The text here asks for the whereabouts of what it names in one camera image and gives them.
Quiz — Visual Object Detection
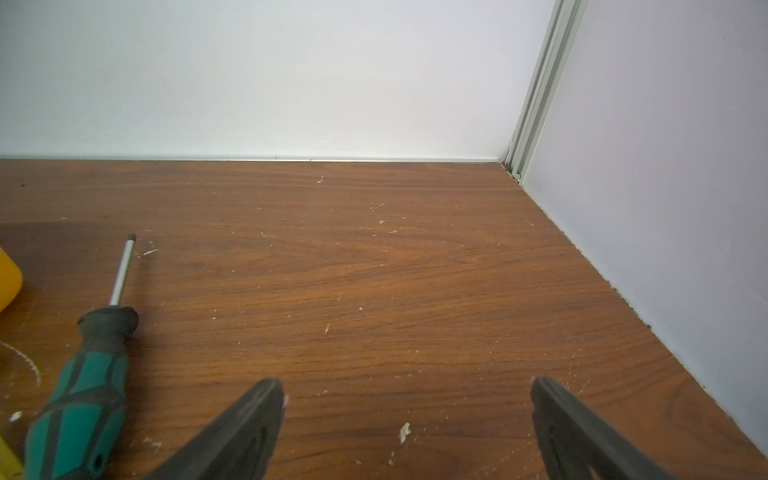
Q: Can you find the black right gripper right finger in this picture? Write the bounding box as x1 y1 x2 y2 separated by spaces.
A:
531 377 673 479

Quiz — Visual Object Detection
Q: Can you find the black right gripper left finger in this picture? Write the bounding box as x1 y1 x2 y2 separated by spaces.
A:
146 378 285 479

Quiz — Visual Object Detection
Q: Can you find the green black handled screwdriver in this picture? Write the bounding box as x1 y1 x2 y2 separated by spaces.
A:
24 234 139 479

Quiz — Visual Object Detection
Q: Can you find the yellow plastic storage box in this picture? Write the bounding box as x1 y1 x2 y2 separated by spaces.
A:
0 249 23 311

